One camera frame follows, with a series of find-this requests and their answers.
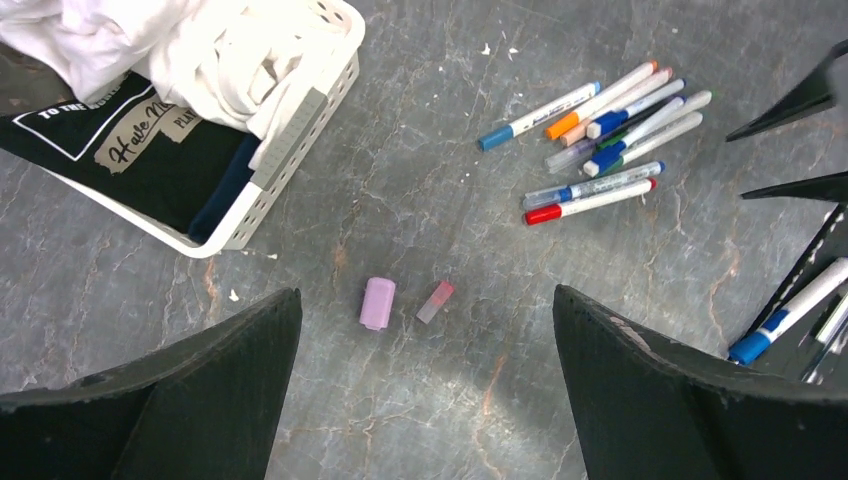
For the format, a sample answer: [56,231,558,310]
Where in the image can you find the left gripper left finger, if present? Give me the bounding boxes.
[1,289,303,479]

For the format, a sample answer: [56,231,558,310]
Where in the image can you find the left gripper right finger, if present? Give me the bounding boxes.
[553,285,847,479]

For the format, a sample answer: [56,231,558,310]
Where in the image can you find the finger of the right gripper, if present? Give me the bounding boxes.
[741,172,847,203]
[725,40,847,143]

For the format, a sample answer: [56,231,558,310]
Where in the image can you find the pink highlighter cap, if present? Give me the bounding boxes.
[359,277,396,331]

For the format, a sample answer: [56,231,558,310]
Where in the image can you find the light blue cap marker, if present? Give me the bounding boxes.
[477,81,601,152]

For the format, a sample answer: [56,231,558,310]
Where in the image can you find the small pink clear cap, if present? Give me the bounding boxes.
[416,281,455,324]

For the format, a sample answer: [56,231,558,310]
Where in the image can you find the white marker bottom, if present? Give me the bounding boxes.
[598,111,703,176]

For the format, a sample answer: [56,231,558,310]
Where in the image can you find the blue cap marker lower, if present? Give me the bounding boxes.
[582,96,686,177]

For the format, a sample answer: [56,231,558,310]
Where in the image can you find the red cap marker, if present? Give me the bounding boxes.
[523,178,657,226]

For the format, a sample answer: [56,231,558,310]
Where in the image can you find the blue cap marker upper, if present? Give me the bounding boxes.
[586,78,686,139]

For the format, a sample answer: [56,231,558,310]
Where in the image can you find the orange cap marker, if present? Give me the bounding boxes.
[545,61,658,140]

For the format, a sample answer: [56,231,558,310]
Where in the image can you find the white plastic basket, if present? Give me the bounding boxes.
[53,1,366,259]

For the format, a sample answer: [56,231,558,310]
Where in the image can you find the black printed shirt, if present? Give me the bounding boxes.
[1,73,260,243]

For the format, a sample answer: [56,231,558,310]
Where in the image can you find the white crumpled cloth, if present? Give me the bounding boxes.
[1,1,351,138]

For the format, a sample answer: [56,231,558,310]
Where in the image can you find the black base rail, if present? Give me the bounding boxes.
[747,204,847,384]

